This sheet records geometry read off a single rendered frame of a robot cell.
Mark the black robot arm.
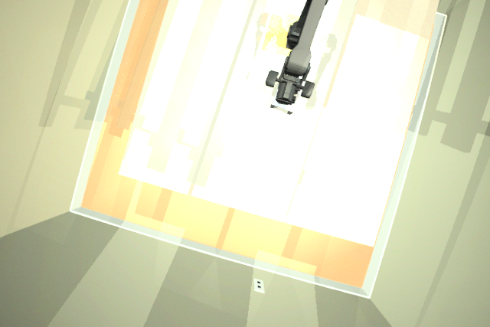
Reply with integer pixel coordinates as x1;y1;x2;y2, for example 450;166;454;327
276;0;328;105

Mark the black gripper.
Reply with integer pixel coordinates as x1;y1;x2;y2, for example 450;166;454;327
265;70;315;98

